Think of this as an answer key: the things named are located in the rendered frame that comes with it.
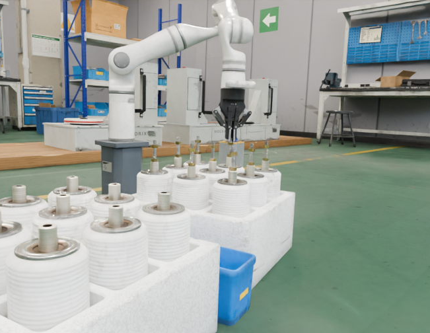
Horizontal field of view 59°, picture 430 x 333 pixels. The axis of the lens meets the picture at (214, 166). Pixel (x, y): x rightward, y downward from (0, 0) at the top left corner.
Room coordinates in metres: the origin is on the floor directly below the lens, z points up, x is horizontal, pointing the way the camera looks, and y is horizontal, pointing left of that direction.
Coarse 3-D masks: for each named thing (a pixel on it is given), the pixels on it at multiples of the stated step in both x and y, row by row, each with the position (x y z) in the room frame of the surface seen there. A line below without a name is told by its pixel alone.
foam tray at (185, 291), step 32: (192, 256) 0.62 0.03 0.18; (96, 288) 0.50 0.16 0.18; (128, 288) 0.50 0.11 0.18; (160, 288) 0.53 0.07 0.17; (192, 288) 0.61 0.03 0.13; (0, 320) 0.41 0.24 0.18; (96, 320) 0.42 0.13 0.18; (128, 320) 0.47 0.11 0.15; (160, 320) 0.53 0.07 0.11; (192, 320) 0.61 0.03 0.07
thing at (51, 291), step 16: (16, 256) 0.43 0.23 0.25; (80, 256) 0.44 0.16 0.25; (16, 272) 0.41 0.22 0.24; (32, 272) 0.41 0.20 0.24; (48, 272) 0.41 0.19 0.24; (64, 272) 0.42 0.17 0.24; (80, 272) 0.44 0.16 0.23; (16, 288) 0.41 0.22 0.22; (32, 288) 0.41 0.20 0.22; (48, 288) 0.41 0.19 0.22; (64, 288) 0.42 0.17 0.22; (80, 288) 0.44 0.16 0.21; (16, 304) 0.41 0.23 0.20; (32, 304) 0.41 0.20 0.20; (48, 304) 0.41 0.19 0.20; (64, 304) 0.42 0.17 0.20; (80, 304) 0.44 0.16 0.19; (16, 320) 0.41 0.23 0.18; (32, 320) 0.41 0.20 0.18; (48, 320) 0.41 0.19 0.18; (64, 320) 0.42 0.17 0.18
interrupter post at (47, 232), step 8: (48, 224) 0.46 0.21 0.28; (40, 232) 0.45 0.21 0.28; (48, 232) 0.45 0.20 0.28; (56, 232) 0.46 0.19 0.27; (40, 240) 0.45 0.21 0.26; (48, 240) 0.45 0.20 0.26; (56, 240) 0.46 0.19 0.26; (40, 248) 0.45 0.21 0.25; (48, 248) 0.45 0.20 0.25; (56, 248) 0.45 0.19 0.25
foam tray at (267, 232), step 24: (288, 192) 1.17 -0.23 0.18; (192, 216) 0.89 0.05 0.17; (216, 216) 0.87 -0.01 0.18; (264, 216) 0.92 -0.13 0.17; (288, 216) 1.12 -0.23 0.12; (216, 240) 0.86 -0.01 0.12; (240, 240) 0.83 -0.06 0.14; (264, 240) 0.93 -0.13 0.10; (288, 240) 1.13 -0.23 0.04; (264, 264) 0.94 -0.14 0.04
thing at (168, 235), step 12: (144, 216) 0.63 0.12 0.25; (156, 216) 0.62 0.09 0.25; (168, 216) 0.62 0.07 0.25; (180, 216) 0.63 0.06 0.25; (156, 228) 0.61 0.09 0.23; (168, 228) 0.62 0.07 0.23; (180, 228) 0.63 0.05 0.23; (156, 240) 0.61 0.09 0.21; (168, 240) 0.62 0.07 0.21; (180, 240) 0.63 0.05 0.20; (156, 252) 0.61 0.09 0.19; (168, 252) 0.62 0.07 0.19; (180, 252) 0.63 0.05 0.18
